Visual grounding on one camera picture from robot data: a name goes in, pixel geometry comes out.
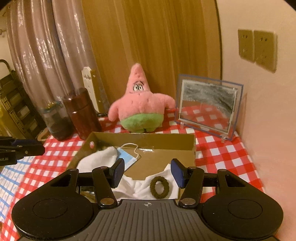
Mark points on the pink starfish plush toy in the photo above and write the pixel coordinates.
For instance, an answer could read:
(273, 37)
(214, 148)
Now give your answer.
(139, 110)

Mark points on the red white checkered tablecloth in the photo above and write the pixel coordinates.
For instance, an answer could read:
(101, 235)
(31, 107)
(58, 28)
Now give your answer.
(211, 155)

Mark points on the blue surgical mask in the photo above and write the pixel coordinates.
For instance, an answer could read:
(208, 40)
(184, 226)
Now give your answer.
(129, 159)

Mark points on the double wall socket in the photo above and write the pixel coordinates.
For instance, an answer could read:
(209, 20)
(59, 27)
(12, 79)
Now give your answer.
(260, 47)

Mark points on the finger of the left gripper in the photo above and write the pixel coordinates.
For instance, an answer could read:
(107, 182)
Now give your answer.
(28, 148)

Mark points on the black metal rack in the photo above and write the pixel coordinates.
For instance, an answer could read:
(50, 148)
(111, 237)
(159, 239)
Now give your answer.
(19, 106)

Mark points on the framed sand picture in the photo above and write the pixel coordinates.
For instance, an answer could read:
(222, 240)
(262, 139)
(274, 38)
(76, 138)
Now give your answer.
(208, 105)

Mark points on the blue patterned cloth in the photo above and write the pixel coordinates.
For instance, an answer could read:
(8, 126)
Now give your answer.
(11, 177)

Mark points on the brown cardboard box tray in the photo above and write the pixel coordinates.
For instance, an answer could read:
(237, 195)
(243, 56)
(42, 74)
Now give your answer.
(156, 150)

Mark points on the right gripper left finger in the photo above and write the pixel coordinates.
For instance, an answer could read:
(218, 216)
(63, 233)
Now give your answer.
(104, 180)

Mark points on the brown wooden canister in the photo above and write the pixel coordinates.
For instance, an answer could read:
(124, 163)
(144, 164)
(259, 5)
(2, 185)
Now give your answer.
(82, 112)

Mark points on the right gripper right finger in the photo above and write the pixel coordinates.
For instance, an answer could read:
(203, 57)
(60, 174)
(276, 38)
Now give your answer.
(190, 180)

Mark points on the glass jar dark lid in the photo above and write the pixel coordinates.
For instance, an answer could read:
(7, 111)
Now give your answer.
(57, 120)

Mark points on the dark green hair scrunchie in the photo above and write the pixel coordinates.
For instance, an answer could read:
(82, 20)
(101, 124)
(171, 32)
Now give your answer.
(159, 187)

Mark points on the white sock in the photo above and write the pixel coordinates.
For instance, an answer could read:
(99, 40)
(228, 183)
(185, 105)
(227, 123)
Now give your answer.
(140, 189)

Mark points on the white quilted face mask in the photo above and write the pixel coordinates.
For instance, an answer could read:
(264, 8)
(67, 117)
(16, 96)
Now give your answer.
(105, 157)

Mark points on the beige curtain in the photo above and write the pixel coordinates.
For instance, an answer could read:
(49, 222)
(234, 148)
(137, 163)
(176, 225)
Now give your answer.
(50, 46)

